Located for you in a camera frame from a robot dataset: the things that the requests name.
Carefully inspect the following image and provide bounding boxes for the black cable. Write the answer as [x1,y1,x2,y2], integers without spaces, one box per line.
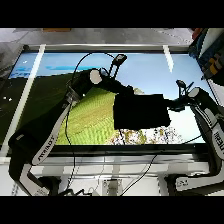
[119,129,216,197]
[64,51,116,197]

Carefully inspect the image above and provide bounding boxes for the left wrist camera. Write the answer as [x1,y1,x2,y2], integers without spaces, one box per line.
[108,53,129,80]

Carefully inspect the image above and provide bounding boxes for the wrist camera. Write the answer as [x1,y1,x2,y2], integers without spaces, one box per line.
[108,53,129,80]
[175,79,195,100]

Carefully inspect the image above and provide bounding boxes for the heap of clothes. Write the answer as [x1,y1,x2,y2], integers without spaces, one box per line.
[187,27,224,82]

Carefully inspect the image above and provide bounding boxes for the black garment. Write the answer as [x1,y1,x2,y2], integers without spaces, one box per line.
[112,93,172,132]

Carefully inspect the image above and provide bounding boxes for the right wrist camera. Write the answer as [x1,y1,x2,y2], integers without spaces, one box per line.
[175,79,195,100]

